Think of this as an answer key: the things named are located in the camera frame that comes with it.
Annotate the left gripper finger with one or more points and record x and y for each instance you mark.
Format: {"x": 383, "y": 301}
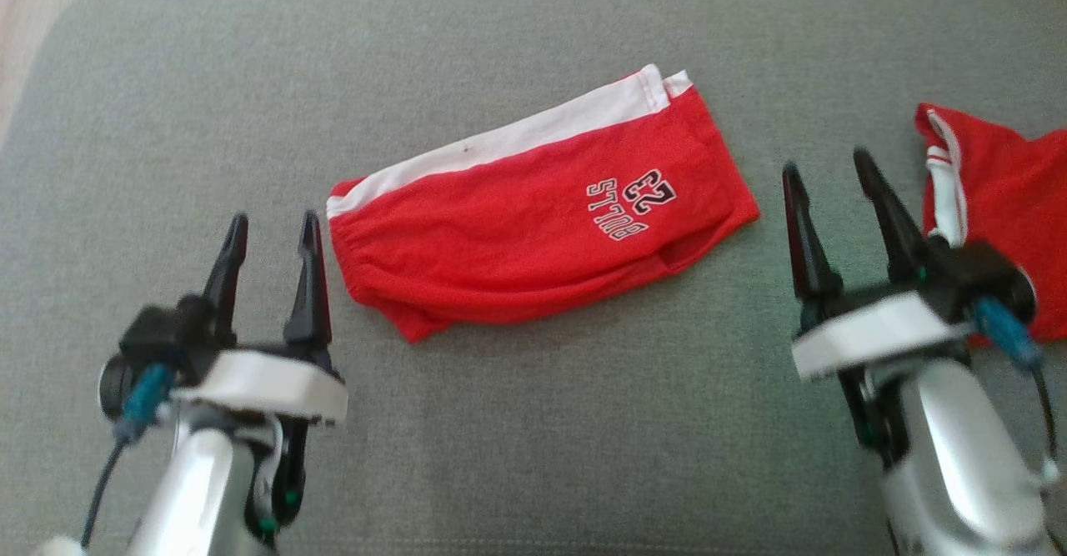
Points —
{"x": 310, "y": 289}
{"x": 227, "y": 281}

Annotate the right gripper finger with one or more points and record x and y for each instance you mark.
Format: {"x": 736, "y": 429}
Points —
{"x": 892, "y": 218}
{"x": 809, "y": 247}

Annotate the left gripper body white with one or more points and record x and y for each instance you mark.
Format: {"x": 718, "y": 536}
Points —
{"x": 267, "y": 381}

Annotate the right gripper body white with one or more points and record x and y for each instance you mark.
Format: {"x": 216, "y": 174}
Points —
{"x": 875, "y": 335}

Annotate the red jersey striped trim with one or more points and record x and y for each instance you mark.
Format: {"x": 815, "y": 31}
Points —
{"x": 1009, "y": 172}

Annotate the red shorts white side panel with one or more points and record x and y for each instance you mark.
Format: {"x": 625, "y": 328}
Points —
{"x": 517, "y": 239}

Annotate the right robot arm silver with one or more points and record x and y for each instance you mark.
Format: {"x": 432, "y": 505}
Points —
{"x": 959, "y": 456}

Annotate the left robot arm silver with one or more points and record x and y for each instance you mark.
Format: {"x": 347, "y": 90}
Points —
{"x": 200, "y": 489}

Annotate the grey sofa chaise cushion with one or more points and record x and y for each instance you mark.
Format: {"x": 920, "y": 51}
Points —
{"x": 533, "y": 456}

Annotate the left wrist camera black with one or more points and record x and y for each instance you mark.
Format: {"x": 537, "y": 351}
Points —
{"x": 158, "y": 339}

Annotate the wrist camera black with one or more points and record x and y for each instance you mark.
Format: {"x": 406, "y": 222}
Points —
{"x": 975, "y": 281}
{"x": 158, "y": 339}

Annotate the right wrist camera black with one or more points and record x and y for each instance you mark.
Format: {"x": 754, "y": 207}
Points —
{"x": 975, "y": 281}

